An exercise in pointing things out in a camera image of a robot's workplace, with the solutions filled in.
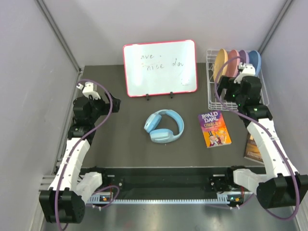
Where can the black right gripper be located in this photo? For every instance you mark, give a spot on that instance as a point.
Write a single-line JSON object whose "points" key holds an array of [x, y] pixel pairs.
{"points": [[228, 83]]}

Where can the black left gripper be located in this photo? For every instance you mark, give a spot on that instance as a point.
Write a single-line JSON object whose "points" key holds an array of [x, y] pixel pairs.
{"points": [[106, 106]]}

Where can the pink plate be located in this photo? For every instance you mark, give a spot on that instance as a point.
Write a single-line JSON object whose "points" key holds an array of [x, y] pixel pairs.
{"points": [[232, 68]]}

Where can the tan yellow plate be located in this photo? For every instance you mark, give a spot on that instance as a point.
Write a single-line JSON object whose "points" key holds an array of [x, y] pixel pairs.
{"points": [[221, 59]]}

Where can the purple plate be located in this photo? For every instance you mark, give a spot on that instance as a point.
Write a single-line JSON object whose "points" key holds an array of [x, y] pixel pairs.
{"points": [[244, 57]]}

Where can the blue plate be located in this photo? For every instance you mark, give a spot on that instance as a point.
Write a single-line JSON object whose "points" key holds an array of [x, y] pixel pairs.
{"points": [[255, 60]]}

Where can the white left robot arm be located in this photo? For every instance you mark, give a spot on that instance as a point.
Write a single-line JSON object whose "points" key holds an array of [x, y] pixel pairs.
{"points": [[65, 199]]}

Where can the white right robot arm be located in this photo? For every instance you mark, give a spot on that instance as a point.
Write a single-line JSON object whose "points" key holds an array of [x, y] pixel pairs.
{"points": [[282, 185]]}

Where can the Roald Dahl paperback book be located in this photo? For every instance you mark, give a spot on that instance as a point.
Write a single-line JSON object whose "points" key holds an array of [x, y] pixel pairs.
{"points": [[214, 129]]}

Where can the red framed whiteboard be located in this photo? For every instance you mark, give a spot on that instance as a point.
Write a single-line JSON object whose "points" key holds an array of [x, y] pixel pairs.
{"points": [[160, 68]]}

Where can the blue headphones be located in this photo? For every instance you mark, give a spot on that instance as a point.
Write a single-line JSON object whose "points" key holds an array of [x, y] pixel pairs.
{"points": [[163, 135]]}

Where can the black whiteboard stand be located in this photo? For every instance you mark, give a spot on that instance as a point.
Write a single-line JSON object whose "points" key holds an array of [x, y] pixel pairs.
{"points": [[169, 94]]}

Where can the dark brown paperback book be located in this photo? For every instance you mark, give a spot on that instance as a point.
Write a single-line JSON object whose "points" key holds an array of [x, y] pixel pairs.
{"points": [[251, 150]]}

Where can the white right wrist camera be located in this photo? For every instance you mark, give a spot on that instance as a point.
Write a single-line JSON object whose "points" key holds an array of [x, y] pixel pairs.
{"points": [[244, 70]]}

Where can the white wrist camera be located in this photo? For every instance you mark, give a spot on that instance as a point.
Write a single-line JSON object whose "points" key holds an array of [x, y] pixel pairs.
{"points": [[89, 90], [244, 70]]}

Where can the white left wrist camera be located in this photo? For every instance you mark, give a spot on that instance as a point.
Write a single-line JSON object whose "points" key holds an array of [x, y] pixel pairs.
{"points": [[89, 90]]}

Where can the grey slotted cable duct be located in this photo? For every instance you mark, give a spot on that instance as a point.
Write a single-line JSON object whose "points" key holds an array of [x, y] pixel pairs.
{"points": [[104, 198]]}

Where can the aluminium frame extrusion right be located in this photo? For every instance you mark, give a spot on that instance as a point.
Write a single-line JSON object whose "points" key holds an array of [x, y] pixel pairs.
{"points": [[281, 14]]}

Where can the aluminium frame extrusion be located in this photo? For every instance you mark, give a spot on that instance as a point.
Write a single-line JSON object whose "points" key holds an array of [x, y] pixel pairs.
{"points": [[52, 23], [281, 14]]}

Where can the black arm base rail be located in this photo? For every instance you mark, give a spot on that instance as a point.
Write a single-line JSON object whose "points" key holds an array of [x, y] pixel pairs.
{"points": [[162, 183]]}

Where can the aluminium frame extrusion left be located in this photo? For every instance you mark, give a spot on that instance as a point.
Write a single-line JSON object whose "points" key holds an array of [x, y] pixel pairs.
{"points": [[52, 23]]}

